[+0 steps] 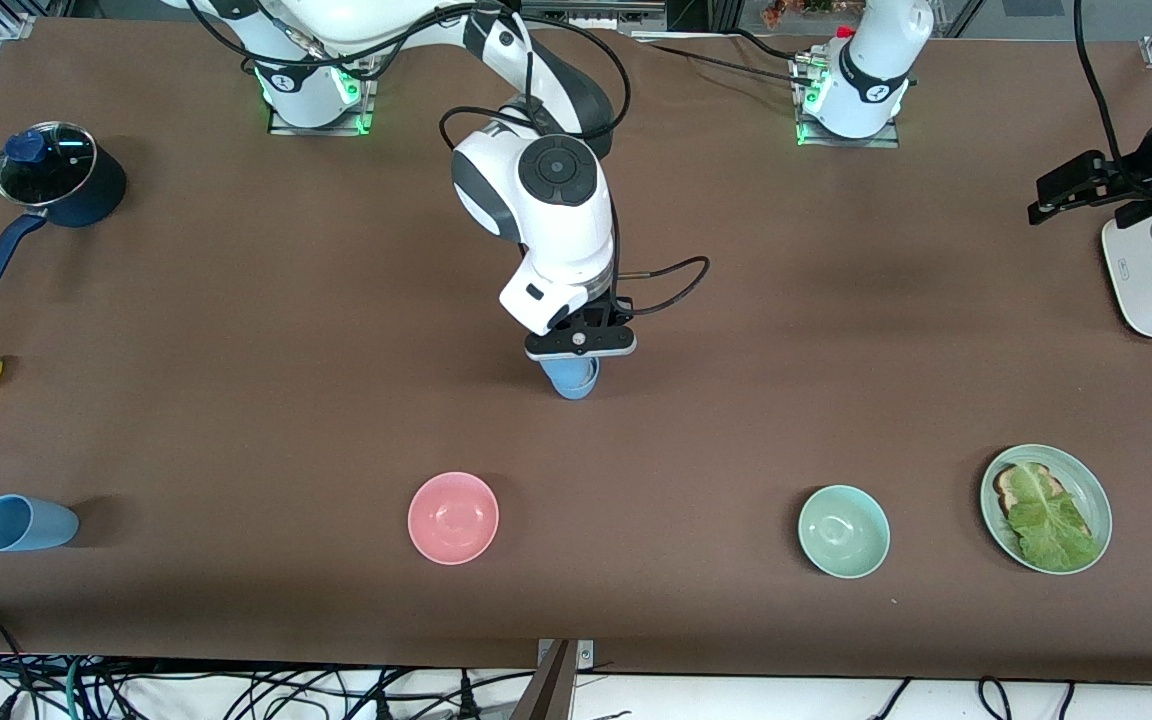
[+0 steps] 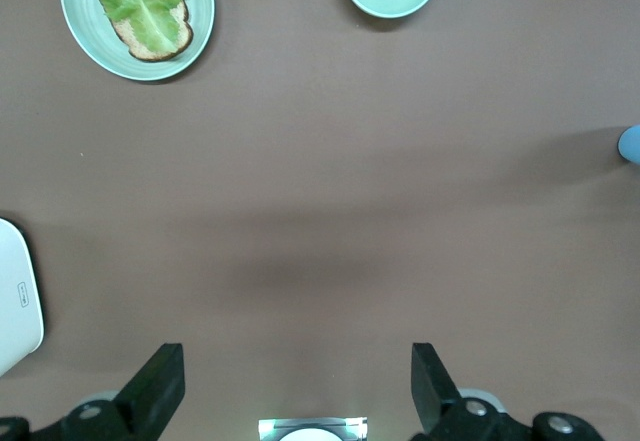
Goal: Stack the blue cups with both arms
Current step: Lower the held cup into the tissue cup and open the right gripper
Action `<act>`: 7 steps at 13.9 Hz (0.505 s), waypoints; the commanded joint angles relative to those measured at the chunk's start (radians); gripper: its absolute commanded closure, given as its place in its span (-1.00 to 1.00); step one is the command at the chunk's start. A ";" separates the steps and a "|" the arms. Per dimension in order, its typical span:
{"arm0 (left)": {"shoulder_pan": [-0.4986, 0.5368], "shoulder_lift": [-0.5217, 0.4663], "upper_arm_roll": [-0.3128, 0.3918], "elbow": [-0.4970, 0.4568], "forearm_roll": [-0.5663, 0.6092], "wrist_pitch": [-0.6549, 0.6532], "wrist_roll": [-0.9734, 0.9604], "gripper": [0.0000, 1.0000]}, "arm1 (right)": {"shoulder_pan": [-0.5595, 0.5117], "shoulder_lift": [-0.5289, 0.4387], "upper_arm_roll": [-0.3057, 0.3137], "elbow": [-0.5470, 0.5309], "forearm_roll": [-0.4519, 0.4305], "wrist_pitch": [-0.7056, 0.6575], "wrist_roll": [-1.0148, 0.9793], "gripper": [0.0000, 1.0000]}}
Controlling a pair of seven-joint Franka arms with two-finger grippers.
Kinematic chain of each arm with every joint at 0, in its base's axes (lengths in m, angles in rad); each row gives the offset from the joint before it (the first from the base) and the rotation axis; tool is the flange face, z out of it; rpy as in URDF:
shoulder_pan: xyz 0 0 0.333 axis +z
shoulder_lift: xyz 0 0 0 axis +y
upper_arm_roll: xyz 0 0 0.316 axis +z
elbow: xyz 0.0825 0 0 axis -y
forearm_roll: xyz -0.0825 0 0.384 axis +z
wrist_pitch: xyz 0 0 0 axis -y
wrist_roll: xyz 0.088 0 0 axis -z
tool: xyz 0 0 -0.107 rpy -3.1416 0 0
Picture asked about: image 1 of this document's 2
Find glass lid with blue knob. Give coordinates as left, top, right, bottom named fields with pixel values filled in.
left=0, top=121, right=98, bottom=207

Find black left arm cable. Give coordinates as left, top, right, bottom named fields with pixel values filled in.
left=1074, top=0, right=1132, bottom=173

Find green lettuce leaf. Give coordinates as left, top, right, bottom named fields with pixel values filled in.
left=1006, top=465, right=1102, bottom=571

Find grey slanted pole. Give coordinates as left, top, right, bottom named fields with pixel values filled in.
left=509, top=640, right=578, bottom=720

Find metal table edge bracket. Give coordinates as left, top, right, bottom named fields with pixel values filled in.
left=536, top=638, right=596, bottom=669

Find colourful food items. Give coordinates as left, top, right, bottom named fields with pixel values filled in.
left=761, top=0, right=869, bottom=27

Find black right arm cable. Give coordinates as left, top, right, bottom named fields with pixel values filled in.
left=186, top=0, right=713, bottom=317

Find toasted bread slice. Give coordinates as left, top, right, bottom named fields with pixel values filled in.
left=994, top=462, right=1097, bottom=541

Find grey metal rack unit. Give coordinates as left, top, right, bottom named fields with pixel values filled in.
left=519, top=0, right=668, bottom=31

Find mint green bowl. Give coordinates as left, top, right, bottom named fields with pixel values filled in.
left=797, top=484, right=891, bottom=580

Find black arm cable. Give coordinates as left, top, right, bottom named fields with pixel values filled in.
left=1074, top=0, right=1132, bottom=173
left=186, top=0, right=713, bottom=317

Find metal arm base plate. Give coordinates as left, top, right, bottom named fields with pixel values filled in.
left=794, top=55, right=901, bottom=149
left=268, top=60, right=377, bottom=137

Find pink bowl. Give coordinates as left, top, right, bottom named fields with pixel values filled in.
left=407, top=471, right=500, bottom=566

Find dark blue saucepan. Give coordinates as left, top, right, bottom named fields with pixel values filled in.
left=0, top=120, right=128, bottom=297

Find mint green plate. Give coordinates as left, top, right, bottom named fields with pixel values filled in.
left=980, top=444, right=1113, bottom=575

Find black base power cable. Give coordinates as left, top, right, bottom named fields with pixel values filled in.
left=631, top=30, right=809, bottom=89

